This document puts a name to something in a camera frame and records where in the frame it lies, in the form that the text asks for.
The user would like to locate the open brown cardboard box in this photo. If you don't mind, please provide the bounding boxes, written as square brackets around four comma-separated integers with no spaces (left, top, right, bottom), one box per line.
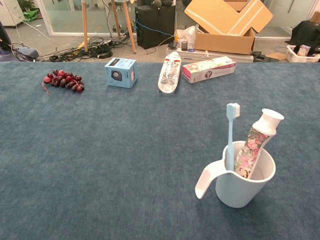
[194,24,256,55]

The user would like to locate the blue network cable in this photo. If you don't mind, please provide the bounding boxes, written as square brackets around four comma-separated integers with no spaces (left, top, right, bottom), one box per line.
[136,19,175,38]

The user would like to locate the red grape bunch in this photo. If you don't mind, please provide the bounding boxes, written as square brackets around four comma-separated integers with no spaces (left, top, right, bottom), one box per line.
[41,69,85,96]

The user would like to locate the black cable tangle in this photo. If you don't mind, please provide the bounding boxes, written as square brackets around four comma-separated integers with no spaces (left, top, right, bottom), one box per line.
[41,36,137,63]

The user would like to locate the wooden stand leg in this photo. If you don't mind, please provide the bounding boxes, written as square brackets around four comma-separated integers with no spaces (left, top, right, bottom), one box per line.
[81,0,89,53]
[121,0,137,54]
[111,0,121,37]

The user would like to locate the floral pink box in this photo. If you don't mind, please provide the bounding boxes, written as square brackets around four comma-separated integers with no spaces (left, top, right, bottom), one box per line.
[181,55,237,84]

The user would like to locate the clear plastic water bottle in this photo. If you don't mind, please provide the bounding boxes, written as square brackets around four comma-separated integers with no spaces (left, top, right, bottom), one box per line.
[157,51,182,94]

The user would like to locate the black metal bracket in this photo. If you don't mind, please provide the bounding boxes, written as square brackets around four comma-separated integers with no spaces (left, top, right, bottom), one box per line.
[252,50,272,63]

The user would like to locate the floral toothpaste tube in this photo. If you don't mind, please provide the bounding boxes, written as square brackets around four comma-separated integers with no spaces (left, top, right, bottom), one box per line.
[233,108,285,180]

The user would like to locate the white plastic basket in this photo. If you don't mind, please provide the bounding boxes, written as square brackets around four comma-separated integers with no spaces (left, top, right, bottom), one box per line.
[285,44,320,63]

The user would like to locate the aluminium profile rail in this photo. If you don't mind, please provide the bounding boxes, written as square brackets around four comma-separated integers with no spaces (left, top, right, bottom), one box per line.
[165,47,255,63]

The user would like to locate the green bag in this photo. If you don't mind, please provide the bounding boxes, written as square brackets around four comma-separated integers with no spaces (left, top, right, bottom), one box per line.
[23,9,41,22]

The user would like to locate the light blue speaker box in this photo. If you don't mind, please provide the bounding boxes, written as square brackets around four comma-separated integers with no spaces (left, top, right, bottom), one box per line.
[104,57,139,89]

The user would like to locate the black cloth cover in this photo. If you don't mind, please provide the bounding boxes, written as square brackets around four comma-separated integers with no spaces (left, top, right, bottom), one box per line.
[291,20,320,48]

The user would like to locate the white cup with handle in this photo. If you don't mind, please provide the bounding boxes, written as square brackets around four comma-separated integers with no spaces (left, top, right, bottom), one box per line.
[195,140,277,209]

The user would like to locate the flattened brown cardboard box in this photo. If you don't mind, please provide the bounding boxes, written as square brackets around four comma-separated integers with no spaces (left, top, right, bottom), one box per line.
[184,0,274,36]

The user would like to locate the blue grey machine base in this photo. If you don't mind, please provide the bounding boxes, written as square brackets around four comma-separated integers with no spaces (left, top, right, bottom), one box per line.
[0,21,40,63]

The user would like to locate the white plastic bag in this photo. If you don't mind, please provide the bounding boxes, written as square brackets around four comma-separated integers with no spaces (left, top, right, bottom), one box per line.
[174,24,198,50]

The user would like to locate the light blue toothbrush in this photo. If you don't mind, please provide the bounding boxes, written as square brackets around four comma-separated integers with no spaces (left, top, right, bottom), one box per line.
[226,102,241,172]

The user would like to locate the colourful small carton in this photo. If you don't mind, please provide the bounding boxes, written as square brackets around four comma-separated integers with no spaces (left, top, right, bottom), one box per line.
[296,44,312,57]

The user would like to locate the blue table mat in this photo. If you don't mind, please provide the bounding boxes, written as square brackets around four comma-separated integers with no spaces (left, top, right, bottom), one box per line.
[0,61,320,240]

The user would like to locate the black computer tower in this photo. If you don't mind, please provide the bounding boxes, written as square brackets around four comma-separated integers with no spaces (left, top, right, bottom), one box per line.
[134,4,176,50]

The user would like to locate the white cabinet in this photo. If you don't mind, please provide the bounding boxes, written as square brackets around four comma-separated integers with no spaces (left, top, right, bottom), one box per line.
[0,0,26,27]

